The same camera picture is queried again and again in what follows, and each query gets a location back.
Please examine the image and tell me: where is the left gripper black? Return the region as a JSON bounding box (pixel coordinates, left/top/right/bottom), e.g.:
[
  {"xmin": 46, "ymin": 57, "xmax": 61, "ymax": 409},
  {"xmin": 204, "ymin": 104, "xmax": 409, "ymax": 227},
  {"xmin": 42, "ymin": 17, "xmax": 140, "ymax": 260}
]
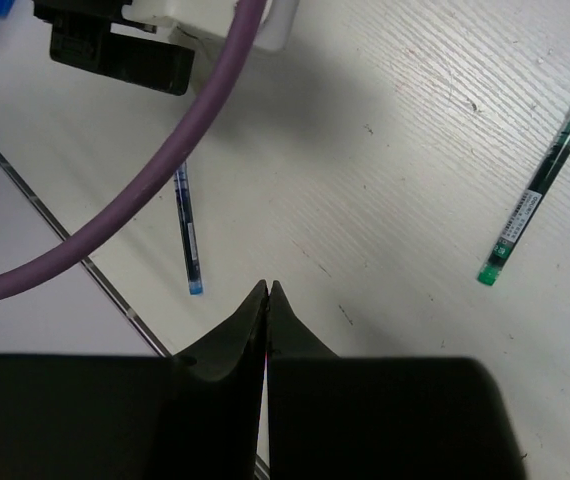
[{"xmin": 33, "ymin": 0, "xmax": 195, "ymax": 96}]

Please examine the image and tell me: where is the green ink pen refill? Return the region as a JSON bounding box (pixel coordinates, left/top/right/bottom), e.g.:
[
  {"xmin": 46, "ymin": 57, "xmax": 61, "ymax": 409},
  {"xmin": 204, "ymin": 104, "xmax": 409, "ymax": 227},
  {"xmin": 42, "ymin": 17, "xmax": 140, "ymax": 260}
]
[{"xmin": 477, "ymin": 108, "xmax": 570, "ymax": 286}]

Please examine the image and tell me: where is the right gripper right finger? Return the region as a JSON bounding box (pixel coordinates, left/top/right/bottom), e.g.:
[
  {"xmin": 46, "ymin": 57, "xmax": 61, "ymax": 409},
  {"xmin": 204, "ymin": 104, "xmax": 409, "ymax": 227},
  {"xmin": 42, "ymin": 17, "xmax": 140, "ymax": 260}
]
[{"xmin": 267, "ymin": 283, "xmax": 525, "ymax": 479}]

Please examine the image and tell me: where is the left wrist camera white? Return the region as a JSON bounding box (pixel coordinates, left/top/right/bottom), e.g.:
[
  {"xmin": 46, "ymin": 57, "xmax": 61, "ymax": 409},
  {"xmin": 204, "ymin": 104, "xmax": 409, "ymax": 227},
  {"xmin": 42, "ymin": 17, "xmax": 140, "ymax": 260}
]
[{"xmin": 121, "ymin": 0, "xmax": 299, "ymax": 52}]

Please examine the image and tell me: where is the blue ink pen refill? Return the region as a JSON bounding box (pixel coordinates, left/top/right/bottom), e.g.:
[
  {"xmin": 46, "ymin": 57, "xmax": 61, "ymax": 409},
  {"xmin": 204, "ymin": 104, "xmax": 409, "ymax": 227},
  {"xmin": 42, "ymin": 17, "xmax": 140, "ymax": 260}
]
[{"xmin": 173, "ymin": 163, "xmax": 203, "ymax": 295}]

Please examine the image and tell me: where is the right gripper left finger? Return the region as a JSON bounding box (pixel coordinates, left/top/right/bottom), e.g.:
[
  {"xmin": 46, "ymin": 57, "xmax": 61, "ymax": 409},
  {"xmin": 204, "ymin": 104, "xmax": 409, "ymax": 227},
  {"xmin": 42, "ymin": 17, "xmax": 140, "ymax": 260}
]
[{"xmin": 0, "ymin": 283, "xmax": 268, "ymax": 479}]

